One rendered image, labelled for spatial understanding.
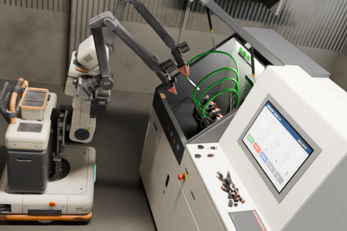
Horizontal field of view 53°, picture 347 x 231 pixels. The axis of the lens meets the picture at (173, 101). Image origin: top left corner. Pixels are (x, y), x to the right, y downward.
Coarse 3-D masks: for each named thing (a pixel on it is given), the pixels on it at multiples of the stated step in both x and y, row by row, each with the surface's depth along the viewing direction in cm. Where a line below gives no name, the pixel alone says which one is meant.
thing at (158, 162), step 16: (160, 128) 258; (160, 144) 258; (144, 160) 297; (160, 160) 258; (176, 160) 228; (144, 176) 298; (160, 176) 258; (160, 192) 258; (160, 208) 258; (160, 224) 258
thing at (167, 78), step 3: (168, 75) 211; (162, 78) 209; (165, 78) 209; (168, 78) 210; (171, 78) 215; (174, 78) 213; (162, 81) 211; (165, 81) 210; (168, 81) 210; (171, 81) 212; (174, 81) 210; (162, 84) 216; (165, 84) 211; (168, 84) 211; (171, 84) 211; (162, 87) 213; (165, 87) 212
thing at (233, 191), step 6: (222, 174) 191; (228, 174) 192; (222, 180) 189; (228, 180) 186; (222, 186) 186; (228, 186) 185; (234, 186) 188; (228, 192) 184; (234, 192) 182; (228, 198) 181; (234, 198) 179; (240, 198) 181; (228, 204) 177; (234, 204) 177
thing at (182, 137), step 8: (160, 96) 259; (160, 104) 258; (168, 104) 252; (160, 112) 258; (168, 112) 243; (160, 120) 258; (168, 120) 241; (176, 120) 237; (176, 128) 229; (168, 136) 241; (176, 136) 228; (184, 136) 224; (176, 144) 228; (176, 152) 228
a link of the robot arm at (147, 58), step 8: (104, 24) 182; (112, 24) 182; (120, 24) 189; (120, 32) 189; (128, 32) 191; (128, 40) 192; (136, 40) 195; (136, 48) 195; (144, 48) 198; (144, 56) 199; (152, 56) 202; (152, 64) 202
